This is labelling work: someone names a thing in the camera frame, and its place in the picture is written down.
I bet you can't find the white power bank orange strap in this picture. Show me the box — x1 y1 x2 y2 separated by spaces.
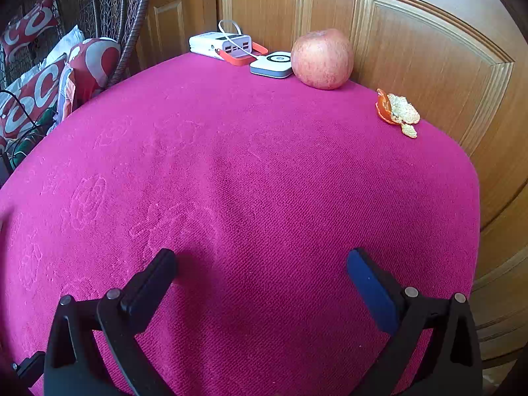
189 31 265 67

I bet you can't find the white pillow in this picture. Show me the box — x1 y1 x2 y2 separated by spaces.
8 25 85 91

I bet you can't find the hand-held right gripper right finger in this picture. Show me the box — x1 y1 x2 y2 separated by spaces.
346 248 483 396

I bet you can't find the large red white seat cushion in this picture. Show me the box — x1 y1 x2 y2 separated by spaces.
66 37 122 100

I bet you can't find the magenta tablecloth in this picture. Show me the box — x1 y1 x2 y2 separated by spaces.
0 51 483 396

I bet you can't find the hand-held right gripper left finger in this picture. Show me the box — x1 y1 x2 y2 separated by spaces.
43 248 179 396

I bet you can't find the green cloth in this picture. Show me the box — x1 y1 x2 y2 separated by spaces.
12 107 58 161

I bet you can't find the small red white headrest cushion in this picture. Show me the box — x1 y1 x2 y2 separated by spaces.
0 0 60 64

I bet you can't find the white wireless charger pad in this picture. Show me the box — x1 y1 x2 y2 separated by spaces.
249 51 294 79

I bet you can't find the plaid pillow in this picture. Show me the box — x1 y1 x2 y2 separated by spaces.
58 66 79 120

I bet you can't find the red apple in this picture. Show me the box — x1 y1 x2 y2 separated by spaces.
291 29 354 90

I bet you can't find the square red white cushion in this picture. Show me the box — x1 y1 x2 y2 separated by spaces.
0 55 69 141

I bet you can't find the wicker hanging chair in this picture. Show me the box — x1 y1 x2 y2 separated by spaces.
0 0 154 91

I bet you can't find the white charging cable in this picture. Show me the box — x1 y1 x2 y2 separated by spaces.
218 19 258 56

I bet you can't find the orange peel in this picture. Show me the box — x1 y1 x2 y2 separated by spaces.
375 88 421 139

